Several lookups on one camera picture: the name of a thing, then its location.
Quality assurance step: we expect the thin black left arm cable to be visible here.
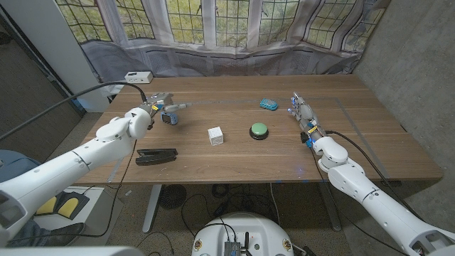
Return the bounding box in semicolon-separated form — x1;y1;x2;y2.
6;138;139;247

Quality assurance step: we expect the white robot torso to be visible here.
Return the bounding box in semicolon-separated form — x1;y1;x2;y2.
0;245;145;256

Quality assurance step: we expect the black round floor fan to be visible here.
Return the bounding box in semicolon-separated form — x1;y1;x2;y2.
159;183;188;210

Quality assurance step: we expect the black yellow foot pedal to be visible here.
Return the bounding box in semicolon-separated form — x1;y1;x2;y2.
35;191;90;220

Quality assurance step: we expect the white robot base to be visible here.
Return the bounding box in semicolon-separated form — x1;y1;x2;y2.
191;212;295;256

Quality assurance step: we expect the blue toy camera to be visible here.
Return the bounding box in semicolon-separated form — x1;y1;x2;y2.
160;111;179;126

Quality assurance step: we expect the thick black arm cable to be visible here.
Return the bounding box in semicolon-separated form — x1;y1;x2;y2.
0;81;149;142
325;130;424;221

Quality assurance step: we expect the blue chair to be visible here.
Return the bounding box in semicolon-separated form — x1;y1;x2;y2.
0;149;42;182

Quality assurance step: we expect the person leg in jeans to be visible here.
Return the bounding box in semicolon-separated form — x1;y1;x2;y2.
6;219;50;248

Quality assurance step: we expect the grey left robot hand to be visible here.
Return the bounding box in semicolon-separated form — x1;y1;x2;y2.
139;92;193;122

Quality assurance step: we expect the white floor platform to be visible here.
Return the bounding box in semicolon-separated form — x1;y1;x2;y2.
33;184;124;246

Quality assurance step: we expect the white table leg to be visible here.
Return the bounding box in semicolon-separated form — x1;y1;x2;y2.
141;183;163;232

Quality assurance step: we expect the black shoe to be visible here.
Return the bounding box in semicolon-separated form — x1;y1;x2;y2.
44;223;86;247

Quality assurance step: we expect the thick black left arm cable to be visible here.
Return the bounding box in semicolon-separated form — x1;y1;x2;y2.
0;81;149;142

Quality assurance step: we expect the grey table leg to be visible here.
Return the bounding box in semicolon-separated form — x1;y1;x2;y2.
317;181;343;232

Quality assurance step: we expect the printed window backdrop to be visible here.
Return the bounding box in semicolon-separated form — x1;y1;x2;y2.
55;0;392;85

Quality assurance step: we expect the white power strip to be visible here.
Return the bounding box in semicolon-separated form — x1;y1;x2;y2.
124;70;154;85

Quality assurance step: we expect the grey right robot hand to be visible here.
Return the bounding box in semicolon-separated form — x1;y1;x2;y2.
287;91;326;146

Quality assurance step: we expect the white cube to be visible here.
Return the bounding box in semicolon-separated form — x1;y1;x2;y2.
207;126;225;146

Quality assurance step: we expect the green push button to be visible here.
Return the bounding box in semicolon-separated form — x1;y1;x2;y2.
248;122;270;141

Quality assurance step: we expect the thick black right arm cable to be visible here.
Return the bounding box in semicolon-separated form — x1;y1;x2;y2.
325;130;424;221

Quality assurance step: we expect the grey electronics box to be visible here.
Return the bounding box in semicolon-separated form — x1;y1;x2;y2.
223;240;241;256

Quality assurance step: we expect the black stapler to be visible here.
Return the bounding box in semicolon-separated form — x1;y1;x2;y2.
135;148;178;166

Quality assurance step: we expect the teal toy phone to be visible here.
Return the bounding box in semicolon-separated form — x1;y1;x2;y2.
259;98;279;112

